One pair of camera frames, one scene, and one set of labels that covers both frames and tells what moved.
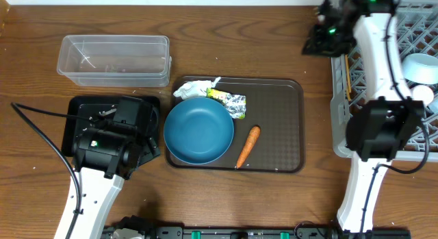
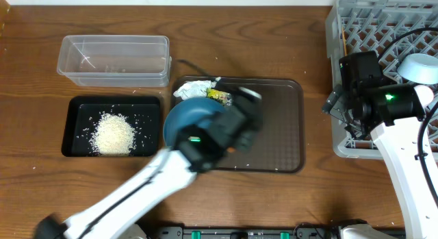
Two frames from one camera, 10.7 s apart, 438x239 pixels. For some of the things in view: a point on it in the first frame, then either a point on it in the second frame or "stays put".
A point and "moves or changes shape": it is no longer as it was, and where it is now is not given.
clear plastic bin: [116, 61] stays put
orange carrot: [252, 139] moves or changes shape
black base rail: [268, 233] stays put
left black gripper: [147, 141] -> [252, 129]
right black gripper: [316, 47] -> [336, 103]
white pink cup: [423, 93] stays put
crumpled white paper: [191, 88] stays put
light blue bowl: [420, 68] stays put
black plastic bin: [72, 126] stays put
